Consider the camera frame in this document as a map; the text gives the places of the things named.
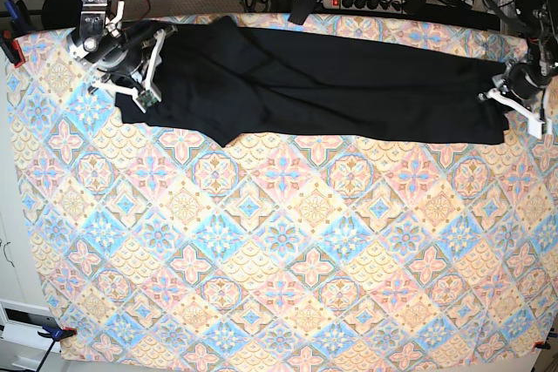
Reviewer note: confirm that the patterned tablecloth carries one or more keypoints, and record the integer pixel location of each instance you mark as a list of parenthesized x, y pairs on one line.
[(276, 253)]

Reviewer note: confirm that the orange clamp bottom right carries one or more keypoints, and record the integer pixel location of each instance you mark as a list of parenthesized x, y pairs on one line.
[(542, 345)]

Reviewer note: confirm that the black T-shirt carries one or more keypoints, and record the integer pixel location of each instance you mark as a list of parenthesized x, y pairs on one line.
[(224, 80)]

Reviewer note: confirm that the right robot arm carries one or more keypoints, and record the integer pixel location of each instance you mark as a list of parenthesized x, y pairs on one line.
[(98, 19)]

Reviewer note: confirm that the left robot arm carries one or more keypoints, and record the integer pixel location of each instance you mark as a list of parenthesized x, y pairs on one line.
[(536, 21)]

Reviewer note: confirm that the black round stand base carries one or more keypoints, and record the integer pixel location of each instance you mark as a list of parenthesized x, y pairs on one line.
[(61, 14)]

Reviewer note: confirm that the blue clamp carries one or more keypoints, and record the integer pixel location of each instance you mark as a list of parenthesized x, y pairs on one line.
[(55, 335), (9, 44)]

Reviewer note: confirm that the blue clamp bottom left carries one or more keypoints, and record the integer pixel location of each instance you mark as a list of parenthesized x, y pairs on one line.
[(55, 335)]

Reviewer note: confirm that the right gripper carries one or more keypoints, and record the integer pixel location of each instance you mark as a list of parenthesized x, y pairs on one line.
[(123, 58)]

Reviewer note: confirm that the white power strip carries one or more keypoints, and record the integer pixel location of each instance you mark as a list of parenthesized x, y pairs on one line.
[(388, 6)]

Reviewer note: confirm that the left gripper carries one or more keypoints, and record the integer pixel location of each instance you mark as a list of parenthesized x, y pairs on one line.
[(522, 83)]

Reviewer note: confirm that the blue clamp top left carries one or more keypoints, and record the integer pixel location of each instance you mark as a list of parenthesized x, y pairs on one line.
[(9, 44)]

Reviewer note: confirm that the white cabinet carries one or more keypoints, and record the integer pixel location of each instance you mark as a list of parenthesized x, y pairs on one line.
[(20, 285)]

